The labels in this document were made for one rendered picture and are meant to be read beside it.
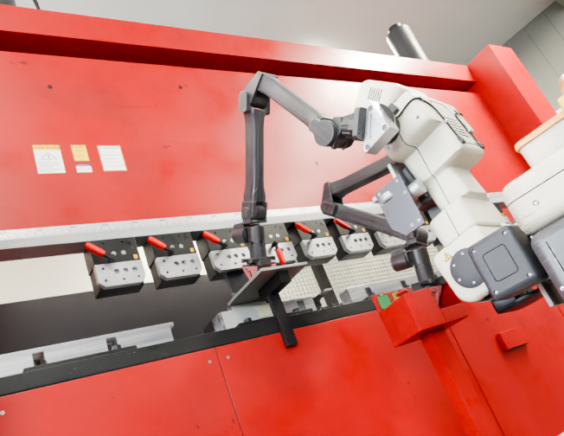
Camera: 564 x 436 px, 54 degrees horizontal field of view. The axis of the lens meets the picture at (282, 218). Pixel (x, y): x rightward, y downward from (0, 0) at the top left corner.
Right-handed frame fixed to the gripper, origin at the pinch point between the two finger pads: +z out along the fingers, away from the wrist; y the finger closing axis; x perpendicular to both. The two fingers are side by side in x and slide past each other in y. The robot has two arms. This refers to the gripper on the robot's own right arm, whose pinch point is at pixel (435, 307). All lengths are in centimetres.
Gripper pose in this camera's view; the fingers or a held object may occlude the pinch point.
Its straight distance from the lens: 189.3
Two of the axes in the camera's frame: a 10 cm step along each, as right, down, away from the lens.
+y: -4.0, 2.8, 8.7
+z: 2.4, 9.5, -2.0
